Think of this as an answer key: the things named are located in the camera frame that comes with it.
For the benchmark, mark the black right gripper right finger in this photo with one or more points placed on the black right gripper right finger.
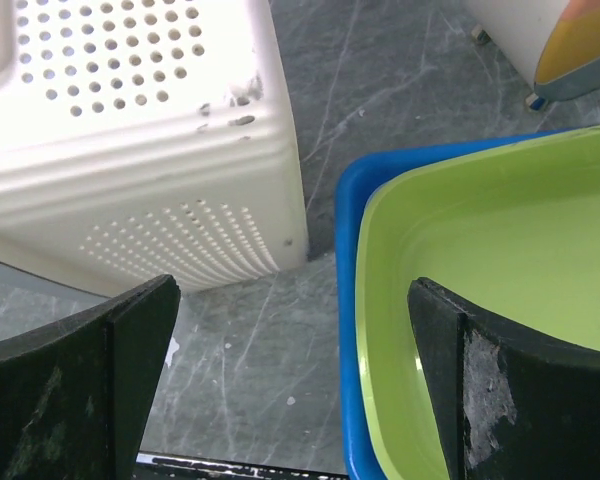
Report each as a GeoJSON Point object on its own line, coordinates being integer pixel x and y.
{"type": "Point", "coordinates": [509, 401]}

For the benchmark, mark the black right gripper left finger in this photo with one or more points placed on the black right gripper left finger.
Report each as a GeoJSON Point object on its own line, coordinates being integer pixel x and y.
{"type": "Point", "coordinates": [75, 394]}

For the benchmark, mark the cream cylindrical bucket orange rim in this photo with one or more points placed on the cream cylindrical bucket orange rim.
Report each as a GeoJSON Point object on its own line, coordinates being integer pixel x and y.
{"type": "Point", "coordinates": [553, 45]}

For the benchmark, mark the cream perforated basket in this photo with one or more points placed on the cream perforated basket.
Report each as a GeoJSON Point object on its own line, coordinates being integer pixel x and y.
{"type": "Point", "coordinates": [140, 138]}

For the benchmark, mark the blue plastic tub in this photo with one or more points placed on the blue plastic tub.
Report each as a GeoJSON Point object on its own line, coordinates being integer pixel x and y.
{"type": "Point", "coordinates": [356, 186]}

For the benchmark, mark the green plastic tub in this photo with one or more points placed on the green plastic tub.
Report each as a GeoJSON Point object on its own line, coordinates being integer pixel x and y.
{"type": "Point", "coordinates": [514, 232]}

